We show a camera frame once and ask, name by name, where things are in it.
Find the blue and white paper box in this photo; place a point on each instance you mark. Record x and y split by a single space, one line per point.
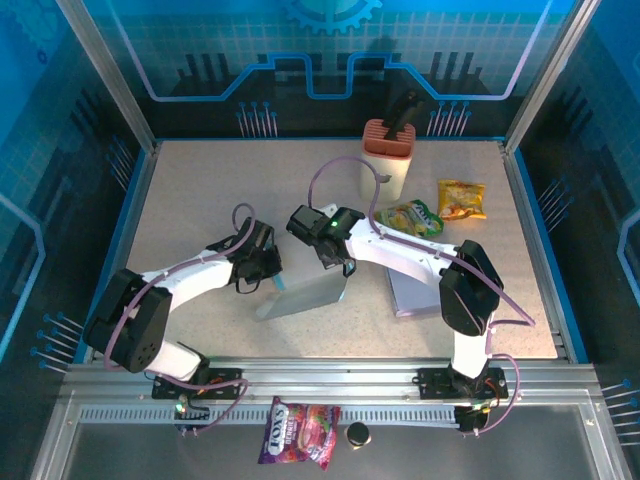
415 300
305 300

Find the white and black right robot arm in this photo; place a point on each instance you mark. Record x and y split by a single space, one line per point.
400 250

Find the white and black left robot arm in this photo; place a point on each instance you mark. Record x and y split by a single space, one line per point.
195 277

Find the green-yellow candy bag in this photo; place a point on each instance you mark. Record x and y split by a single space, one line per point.
410 217

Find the cream knife block, pink top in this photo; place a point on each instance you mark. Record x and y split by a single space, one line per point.
395 170

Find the orange-yellow snack bag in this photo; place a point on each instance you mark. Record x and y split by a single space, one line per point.
462 197

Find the small black cap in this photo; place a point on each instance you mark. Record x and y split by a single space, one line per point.
358 435

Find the purple berries candy bag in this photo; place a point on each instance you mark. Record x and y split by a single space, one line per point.
295 432

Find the small black electronics board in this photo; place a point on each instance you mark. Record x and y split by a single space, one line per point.
192 415
472 420

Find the aluminium mounting rail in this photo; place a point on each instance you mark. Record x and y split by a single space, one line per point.
325 375

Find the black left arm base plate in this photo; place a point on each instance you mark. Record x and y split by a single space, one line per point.
227 376

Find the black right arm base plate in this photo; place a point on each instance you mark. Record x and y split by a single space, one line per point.
432 382

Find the aluminium frame post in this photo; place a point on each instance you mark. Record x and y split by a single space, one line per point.
111 75
547 75

